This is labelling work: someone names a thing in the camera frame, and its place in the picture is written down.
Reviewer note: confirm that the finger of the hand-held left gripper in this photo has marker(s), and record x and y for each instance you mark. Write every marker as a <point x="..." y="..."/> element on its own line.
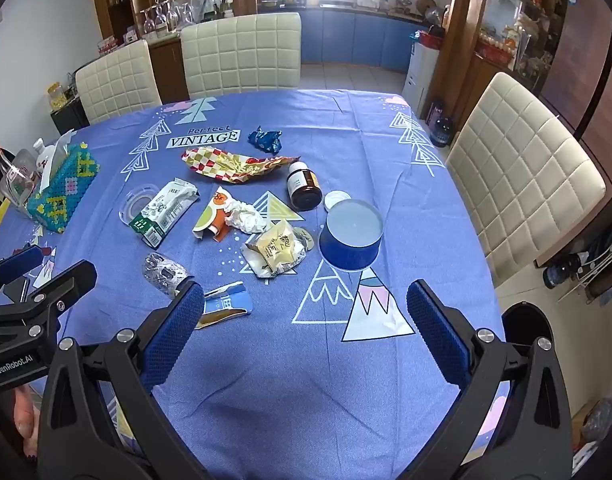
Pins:
<point x="18" y="262"/>
<point x="68" y="280"/>

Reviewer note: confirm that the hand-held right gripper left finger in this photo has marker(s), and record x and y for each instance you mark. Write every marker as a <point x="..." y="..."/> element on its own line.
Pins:
<point x="178" y="330"/>

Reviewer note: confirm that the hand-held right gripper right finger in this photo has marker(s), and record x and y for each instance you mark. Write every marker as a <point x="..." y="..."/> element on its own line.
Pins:
<point x="436" y="330"/>

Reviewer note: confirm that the orange green paper packet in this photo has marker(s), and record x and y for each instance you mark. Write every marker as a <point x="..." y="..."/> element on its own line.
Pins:
<point x="211" y="212"/>

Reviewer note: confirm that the black trash bin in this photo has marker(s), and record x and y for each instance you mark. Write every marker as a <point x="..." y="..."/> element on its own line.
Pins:
<point x="526" y="320"/>

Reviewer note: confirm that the person's left hand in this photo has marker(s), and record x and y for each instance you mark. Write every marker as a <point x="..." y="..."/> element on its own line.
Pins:
<point x="24" y="415"/>

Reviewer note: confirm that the blue white torn packet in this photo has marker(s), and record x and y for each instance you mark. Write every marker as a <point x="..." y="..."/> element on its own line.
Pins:
<point x="228" y="305"/>

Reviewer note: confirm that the clear crumpled plastic wrapper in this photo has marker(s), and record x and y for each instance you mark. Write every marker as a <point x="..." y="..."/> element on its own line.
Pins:
<point x="163" y="272"/>

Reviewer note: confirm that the beaded tissue box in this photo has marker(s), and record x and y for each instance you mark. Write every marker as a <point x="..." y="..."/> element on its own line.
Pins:
<point x="65" y="190"/>

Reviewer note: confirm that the glass bottle with red cap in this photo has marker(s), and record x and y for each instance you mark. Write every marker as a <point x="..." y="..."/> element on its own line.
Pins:
<point x="10" y="175"/>

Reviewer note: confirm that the clear plastic lid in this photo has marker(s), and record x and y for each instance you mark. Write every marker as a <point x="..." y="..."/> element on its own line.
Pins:
<point x="130" y="205"/>

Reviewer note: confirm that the white bottle with red label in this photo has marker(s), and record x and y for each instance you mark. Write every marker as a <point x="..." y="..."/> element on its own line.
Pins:
<point x="41" y="156"/>

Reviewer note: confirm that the green white drink carton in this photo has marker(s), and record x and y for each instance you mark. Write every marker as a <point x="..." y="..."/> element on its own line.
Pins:
<point x="160" y="212"/>

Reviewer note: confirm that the blue paper bowl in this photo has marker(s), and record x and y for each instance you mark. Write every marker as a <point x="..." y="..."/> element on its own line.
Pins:
<point x="351" y="245"/>

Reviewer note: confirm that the pale yellow snack wrapper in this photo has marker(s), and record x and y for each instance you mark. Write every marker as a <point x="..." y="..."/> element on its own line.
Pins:
<point x="275" y="250"/>

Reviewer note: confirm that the blue printed tablecloth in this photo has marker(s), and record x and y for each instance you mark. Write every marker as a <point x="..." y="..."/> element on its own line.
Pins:
<point x="286" y="410"/>

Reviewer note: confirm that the dark bottle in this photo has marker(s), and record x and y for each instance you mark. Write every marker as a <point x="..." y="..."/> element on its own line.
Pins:
<point x="561" y="270"/>

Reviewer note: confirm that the black side cabinet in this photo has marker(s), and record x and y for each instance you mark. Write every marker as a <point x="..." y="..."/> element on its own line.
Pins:
<point x="68" y="117"/>

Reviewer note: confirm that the small foil seal lid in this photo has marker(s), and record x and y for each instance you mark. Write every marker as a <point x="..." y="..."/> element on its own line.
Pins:
<point x="307" y="239"/>

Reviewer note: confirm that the white round bottle cap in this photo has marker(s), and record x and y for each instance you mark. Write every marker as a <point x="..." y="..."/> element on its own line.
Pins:
<point x="335" y="199"/>

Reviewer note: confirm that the yellow jar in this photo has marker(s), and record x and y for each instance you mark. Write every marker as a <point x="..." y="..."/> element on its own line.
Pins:
<point x="56" y="96"/>

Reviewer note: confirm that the red gold checkered wrapper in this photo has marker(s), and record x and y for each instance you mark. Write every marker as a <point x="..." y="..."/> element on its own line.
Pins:
<point x="225" y="162"/>

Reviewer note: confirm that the clear plastic bag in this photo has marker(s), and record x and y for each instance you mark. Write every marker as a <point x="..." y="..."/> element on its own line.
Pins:
<point x="603" y="415"/>

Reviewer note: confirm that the brown glass bottle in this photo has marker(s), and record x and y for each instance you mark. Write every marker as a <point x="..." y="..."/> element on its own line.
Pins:
<point x="303" y="187"/>

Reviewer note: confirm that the purple water jug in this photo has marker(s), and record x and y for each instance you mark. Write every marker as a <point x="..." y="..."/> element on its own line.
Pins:
<point x="441" y="127"/>

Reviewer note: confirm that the small cream padded chair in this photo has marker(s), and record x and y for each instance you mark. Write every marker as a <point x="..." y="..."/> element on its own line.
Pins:
<point x="118" y="80"/>

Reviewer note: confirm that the blue foil candy wrapper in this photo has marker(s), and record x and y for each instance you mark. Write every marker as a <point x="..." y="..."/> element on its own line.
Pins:
<point x="266" y="140"/>

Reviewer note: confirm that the white floor appliance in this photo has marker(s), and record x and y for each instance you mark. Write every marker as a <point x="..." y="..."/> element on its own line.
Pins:
<point x="418" y="75"/>

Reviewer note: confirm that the hanging wine glass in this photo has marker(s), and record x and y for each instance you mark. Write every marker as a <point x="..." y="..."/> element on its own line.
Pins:
<point x="173" y="15"/>
<point x="160" y="19"/>
<point x="185" y="12"/>
<point x="148" y="22"/>

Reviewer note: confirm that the wooden glass cabinet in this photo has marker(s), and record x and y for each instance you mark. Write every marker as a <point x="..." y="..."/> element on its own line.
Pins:
<point x="105" y="0"/>

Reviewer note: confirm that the wide cream padded chair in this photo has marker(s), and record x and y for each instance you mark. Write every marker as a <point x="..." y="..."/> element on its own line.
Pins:
<point x="240" y="55"/>

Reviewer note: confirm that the red container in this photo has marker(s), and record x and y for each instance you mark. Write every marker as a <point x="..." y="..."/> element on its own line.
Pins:
<point x="430" y="40"/>

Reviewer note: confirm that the blue kitchen counter cabinets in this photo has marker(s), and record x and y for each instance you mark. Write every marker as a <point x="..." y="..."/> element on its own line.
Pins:
<point x="346" y="40"/>

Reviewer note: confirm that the wooden display cabinet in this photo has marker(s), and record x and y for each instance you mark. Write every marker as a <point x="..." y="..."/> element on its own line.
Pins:
<point x="466" y="20"/>

